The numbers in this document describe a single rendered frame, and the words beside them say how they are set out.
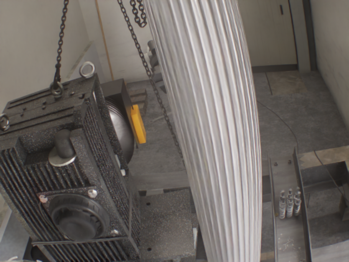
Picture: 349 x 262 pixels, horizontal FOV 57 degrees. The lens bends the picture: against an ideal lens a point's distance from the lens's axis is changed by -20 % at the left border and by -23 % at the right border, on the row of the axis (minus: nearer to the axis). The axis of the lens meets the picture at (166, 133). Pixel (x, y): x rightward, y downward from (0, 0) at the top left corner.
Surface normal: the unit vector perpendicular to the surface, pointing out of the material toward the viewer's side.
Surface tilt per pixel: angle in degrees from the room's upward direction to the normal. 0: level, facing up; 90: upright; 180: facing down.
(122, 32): 90
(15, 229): 0
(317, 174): 90
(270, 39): 90
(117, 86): 0
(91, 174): 90
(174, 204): 0
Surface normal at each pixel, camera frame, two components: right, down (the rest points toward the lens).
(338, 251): -0.22, -0.79
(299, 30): -0.09, 0.61
